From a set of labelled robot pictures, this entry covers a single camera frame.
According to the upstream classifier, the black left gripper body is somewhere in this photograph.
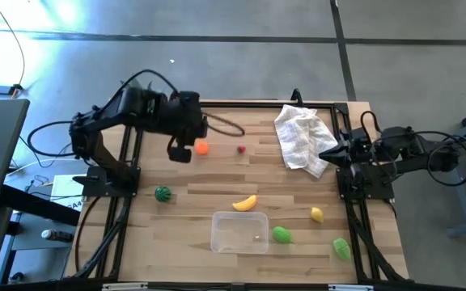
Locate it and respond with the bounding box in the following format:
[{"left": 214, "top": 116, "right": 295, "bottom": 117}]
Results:
[{"left": 158, "top": 91, "right": 209, "bottom": 143}]

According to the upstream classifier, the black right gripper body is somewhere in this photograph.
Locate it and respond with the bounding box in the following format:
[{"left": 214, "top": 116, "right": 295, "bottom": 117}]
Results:
[{"left": 344, "top": 128, "right": 375, "bottom": 168}]

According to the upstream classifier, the green striped toy watermelon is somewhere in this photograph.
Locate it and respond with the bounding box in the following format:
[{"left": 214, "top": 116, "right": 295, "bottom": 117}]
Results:
[{"left": 154, "top": 185, "right": 173, "bottom": 204}]

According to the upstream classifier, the green leafy toy vegetable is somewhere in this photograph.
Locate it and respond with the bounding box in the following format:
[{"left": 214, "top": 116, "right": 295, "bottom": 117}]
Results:
[{"left": 333, "top": 237, "right": 352, "bottom": 261}]

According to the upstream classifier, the green bumpy toy fruit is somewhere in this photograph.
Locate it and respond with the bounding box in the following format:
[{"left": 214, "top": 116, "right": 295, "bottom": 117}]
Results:
[{"left": 272, "top": 226, "right": 293, "bottom": 245}]

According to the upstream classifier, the yellow toy banana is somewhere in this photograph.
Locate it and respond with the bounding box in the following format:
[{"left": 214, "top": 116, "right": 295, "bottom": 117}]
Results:
[{"left": 231, "top": 194, "right": 258, "bottom": 213}]

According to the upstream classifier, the clear plastic tupperware container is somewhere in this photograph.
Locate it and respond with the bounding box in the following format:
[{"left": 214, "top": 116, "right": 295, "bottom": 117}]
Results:
[{"left": 210, "top": 210, "right": 269, "bottom": 255}]

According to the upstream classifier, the white checked cloth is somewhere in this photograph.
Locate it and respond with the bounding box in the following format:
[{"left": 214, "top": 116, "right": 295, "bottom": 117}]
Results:
[{"left": 273, "top": 103, "right": 339, "bottom": 179}]

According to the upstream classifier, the white paper sheet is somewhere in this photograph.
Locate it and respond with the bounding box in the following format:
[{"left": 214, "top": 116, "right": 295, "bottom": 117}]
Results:
[{"left": 50, "top": 174, "right": 87, "bottom": 211}]

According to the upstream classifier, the black desk beam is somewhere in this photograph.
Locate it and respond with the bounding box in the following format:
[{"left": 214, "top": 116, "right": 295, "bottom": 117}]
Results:
[{"left": 0, "top": 184, "right": 81, "bottom": 226}]

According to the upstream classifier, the small dark bottle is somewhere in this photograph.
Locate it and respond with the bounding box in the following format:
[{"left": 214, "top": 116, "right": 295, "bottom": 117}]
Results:
[{"left": 41, "top": 228, "right": 75, "bottom": 244}]

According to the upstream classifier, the grey metal plate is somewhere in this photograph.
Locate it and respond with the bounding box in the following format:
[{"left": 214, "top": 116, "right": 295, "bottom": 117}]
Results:
[{"left": 10, "top": 212, "right": 76, "bottom": 252}]

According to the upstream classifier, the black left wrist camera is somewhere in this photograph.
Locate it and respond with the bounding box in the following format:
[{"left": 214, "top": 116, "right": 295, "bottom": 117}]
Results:
[{"left": 167, "top": 145, "right": 193, "bottom": 164}]

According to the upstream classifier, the short black right arm cable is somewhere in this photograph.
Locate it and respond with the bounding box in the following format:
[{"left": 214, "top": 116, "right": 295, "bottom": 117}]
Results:
[{"left": 360, "top": 109, "right": 383, "bottom": 141}]

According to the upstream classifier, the black left wrist arch cable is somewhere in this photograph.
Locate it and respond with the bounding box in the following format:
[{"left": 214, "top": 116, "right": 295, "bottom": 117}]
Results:
[{"left": 95, "top": 69, "right": 180, "bottom": 114}]

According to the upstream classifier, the black left gripper loop cable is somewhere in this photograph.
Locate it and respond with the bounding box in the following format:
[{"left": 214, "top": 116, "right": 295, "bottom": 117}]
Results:
[{"left": 200, "top": 111, "right": 246, "bottom": 138}]

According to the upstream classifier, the black clamp bracket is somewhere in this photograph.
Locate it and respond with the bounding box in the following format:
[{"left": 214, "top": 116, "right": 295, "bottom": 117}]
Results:
[{"left": 290, "top": 87, "right": 304, "bottom": 107}]

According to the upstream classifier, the black aluminium table frame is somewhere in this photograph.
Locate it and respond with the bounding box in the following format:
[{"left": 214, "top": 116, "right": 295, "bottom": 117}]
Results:
[{"left": 65, "top": 99, "right": 410, "bottom": 291}]

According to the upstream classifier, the white floor cable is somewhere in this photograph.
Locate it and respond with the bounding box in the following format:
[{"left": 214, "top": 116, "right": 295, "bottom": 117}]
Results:
[{"left": 6, "top": 156, "right": 96, "bottom": 177}]

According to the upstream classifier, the black floor cable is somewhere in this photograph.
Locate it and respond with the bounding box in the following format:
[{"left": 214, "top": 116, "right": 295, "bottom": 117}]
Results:
[{"left": 26, "top": 120, "right": 76, "bottom": 158}]

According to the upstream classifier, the black cable beside frame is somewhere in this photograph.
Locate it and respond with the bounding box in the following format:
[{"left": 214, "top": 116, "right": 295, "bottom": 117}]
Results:
[{"left": 74, "top": 196, "right": 101, "bottom": 272}]

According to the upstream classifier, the thin floor cable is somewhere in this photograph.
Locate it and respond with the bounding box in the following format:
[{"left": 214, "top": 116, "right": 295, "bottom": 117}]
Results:
[{"left": 0, "top": 0, "right": 27, "bottom": 88}]

